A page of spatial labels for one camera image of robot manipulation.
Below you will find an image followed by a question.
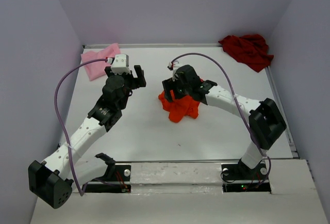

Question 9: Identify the pink t shirt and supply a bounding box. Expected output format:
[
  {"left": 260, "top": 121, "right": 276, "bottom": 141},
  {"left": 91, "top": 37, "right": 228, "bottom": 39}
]
[{"left": 81, "top": 43, "right": 121, "bottom": 81}]

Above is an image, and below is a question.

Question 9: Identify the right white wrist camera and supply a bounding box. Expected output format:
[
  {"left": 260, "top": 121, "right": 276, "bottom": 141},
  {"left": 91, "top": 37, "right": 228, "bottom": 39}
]
[{"left": 168, "top": 60, "right": 181, "bottom": 73}]

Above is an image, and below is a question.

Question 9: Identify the orange t shirt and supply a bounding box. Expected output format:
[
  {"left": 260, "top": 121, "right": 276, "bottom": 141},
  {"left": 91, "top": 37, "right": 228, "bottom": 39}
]
[{"left": 158, "top": 91, "right": 200, "bottom": 123}]

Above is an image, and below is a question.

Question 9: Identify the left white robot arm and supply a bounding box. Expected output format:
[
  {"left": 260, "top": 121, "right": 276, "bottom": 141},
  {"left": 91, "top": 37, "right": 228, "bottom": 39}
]
[{"left": 28, "top": 65, "right": 146, "bottom": 209}]

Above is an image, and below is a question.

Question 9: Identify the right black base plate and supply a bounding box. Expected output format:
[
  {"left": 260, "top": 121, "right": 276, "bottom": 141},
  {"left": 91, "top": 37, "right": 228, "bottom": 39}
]
[{"left": 220, "top": 163, "right": 271, "bottom": 193}]

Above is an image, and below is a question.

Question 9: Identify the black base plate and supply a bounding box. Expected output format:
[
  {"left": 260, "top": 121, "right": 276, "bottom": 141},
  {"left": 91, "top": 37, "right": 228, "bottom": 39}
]
[
  {"left": 220, "top": 163, "right": 271, "bottom": 193},
  {"left": 83, "top": 164, "right": 131, "bottom": 194}
]

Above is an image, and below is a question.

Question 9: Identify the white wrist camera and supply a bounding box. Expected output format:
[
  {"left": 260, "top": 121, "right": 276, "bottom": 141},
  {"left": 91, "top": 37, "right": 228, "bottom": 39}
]
[
  {"left": 168, "top": 60, "right": 181, "bottom": 73},
  {"left": 107, "top": 54, "right": 131, "bottom": 74}
]

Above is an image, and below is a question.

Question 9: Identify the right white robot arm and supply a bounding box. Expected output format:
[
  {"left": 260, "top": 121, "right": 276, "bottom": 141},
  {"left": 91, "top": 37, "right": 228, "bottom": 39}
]
[{"left": 162, "top": 62, "right": 287, "bottom": 179}]

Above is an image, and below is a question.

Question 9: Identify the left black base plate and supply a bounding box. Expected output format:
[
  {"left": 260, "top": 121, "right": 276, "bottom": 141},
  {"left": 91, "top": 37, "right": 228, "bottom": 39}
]
[{"left": 83, "top": 164, "right": 131, "bottom": 194}]

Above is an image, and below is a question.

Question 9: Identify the dark red t shirt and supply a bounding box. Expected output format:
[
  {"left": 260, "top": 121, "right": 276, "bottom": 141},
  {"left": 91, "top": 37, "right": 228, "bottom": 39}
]
[{"left": 218, "top": 34, "right": 274, "bottom": 73}]

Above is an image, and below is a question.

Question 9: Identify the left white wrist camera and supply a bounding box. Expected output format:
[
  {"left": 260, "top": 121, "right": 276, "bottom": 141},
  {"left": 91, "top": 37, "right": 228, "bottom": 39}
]
[{"left": 107, "top": 54, "right": 131, "bottom": 74}]

